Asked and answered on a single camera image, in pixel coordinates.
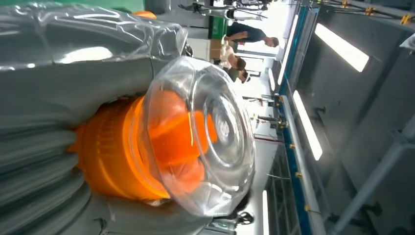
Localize ribbed grey left arm sleeve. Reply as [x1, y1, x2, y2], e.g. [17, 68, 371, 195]
[0, 125, 93, 235]

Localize cardboard box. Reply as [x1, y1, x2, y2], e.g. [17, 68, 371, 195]
[209, 39, 224, 60]

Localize green box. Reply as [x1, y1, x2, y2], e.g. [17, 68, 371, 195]
[208, 16, 228, 40]

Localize seated person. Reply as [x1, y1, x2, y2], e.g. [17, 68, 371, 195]
[220, 44, 247, 71]
[227, 66, 251, 84]

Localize standing person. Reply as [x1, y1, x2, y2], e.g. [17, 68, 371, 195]
[224, 22, 280, 48]

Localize grey pipe with yellow clamps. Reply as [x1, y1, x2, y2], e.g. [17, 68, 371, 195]
[311, 0, 415, 26]

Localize blue ceiling rail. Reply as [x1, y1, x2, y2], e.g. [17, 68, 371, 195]
[278, 4, 314, 235]

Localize grey metal post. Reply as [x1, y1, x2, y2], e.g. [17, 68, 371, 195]
[327, 113, 415, 235]

